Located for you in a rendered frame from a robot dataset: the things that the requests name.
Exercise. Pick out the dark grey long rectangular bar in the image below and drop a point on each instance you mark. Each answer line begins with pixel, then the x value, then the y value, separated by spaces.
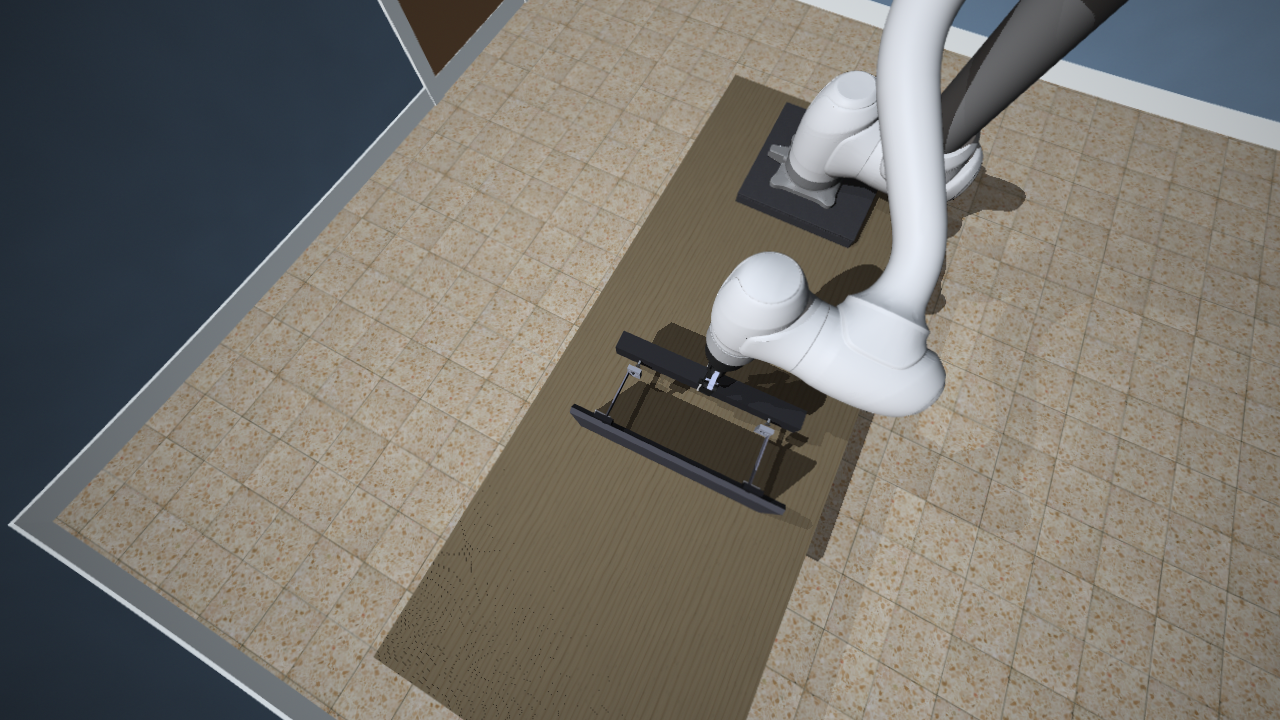
pixel 731 391

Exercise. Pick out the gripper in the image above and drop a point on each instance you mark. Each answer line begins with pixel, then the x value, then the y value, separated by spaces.
pixel 717 370

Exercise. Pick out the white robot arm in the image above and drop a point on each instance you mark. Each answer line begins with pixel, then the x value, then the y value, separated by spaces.
pixel 870 351

